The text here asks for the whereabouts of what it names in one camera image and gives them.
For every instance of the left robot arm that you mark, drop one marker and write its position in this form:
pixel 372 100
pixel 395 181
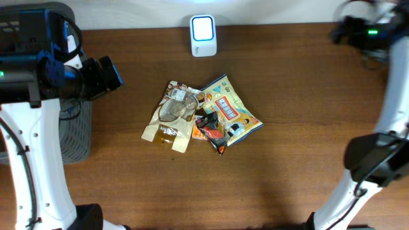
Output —
pixel 42 65

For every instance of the orange tissue pack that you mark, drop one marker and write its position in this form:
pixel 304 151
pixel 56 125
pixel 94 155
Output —
pixel 196 133

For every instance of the yellow wet wipes pack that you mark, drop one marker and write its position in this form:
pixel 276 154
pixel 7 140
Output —
pixel 238 121

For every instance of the brown cookie snack pouch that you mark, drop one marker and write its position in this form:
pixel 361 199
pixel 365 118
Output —
pixel 172 122

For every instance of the black red snack packet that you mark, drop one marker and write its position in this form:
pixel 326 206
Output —
pixel 214 131

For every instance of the white barcode scanner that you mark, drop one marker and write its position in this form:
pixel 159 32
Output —
pixel 203 36

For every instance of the dark grey plastic basket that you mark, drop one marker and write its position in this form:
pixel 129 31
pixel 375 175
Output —
pixel 75 118

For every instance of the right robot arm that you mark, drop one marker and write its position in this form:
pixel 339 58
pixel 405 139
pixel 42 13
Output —
pixel 372 162

